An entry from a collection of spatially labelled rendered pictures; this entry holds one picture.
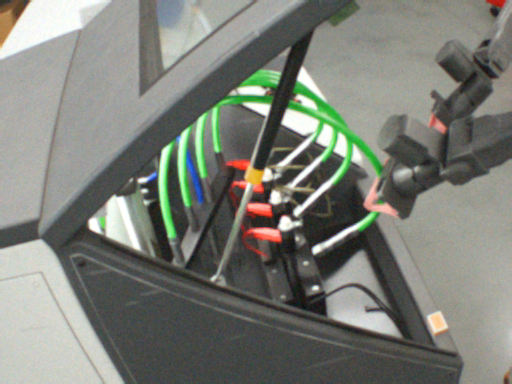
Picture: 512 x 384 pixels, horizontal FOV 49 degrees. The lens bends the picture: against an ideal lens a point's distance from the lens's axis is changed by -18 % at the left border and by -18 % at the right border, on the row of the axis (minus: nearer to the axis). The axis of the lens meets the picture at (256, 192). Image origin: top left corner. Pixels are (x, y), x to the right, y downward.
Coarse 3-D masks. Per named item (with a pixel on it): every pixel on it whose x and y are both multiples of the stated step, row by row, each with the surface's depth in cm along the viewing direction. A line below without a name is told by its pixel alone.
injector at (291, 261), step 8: (280, 224) 120; (280, 232) 120; (288, 232) 119; (280, 240) 121; (288, 240) 120; (304, 240) 122; (288, 248) 121; (296, 248) 122; (288, 256) 123; (288, 264) 125; (296, 264) 125; (296, 272) 126; (296, 280) 127; (296, 288) 128; (296, 296) 130; (296, 304) 131
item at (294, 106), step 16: (240, 96) 96; (256, 96) 96; (272, 96) 96; (304, 112) 95; (320, 112) 95; (336, 128) 96; (160, 176) 108; (160, 192) 110; (368, 224) 106; (176, 240) 116
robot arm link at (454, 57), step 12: (444, 48) 105; (456, 48) 103; (444, 60) 103; (456, 60) 102; (468, 60) 103; (480, 60) 104; (492, 60) 103; (504, 60) 103; (456, 72) 103; (468, 72) 103; (492, 72) 104
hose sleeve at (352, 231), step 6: (348, 228) 108; (354, 228) 107; (342, 234) 108; (348, 234) 107; (354, 234) 107; (330, 240) 110; (336, 240) 109; (342, 240) 108; (324, 246) 110; (330, 246) 110; (336, 246) 109; (324, 252) 111
